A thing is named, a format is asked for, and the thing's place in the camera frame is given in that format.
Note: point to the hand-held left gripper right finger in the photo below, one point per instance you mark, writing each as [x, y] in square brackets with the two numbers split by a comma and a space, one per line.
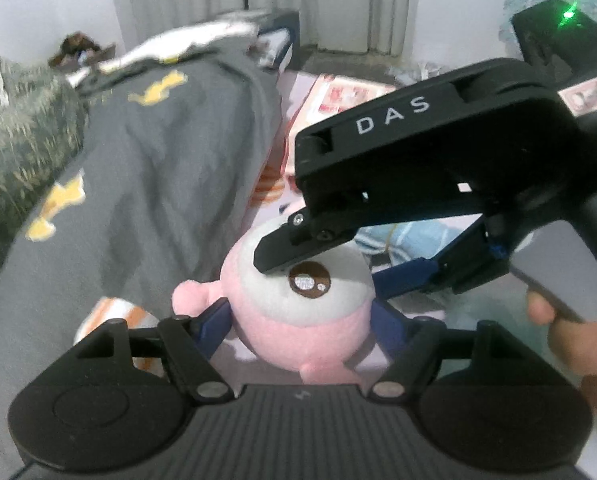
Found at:
[384, 332]

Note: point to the person's right hand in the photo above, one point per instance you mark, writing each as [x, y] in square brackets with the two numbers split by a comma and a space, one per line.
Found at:
[578, 350]

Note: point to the green patterned pillow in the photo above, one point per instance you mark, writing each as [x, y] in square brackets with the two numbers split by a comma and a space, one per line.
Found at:
[23, 135]

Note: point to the pink plush toy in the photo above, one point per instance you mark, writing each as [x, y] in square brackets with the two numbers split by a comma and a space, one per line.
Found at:
[298, 330]

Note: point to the blue white tissue pack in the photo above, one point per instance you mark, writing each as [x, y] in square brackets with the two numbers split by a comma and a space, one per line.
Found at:
[408, 237]

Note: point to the pink wet wipes pack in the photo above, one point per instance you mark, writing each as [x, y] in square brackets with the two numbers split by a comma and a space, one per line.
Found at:
[343, 95]

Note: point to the black box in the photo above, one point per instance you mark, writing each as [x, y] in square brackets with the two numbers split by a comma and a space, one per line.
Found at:
[287, 21]

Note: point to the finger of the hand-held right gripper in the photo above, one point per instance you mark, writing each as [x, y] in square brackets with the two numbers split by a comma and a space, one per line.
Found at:
[278, 255]
[408, 275]

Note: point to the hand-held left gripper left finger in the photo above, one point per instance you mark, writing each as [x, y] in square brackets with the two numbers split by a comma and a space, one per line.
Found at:
[213, 327]

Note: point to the grey blanket with yellow print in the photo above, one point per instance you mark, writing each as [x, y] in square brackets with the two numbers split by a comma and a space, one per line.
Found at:
[153, 160]

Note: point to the white cloth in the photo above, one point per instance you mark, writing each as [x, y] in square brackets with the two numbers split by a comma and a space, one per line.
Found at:
[178, 42]

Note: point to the orange striped sock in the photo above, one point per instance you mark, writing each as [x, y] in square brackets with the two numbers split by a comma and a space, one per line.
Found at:
[113, 310]

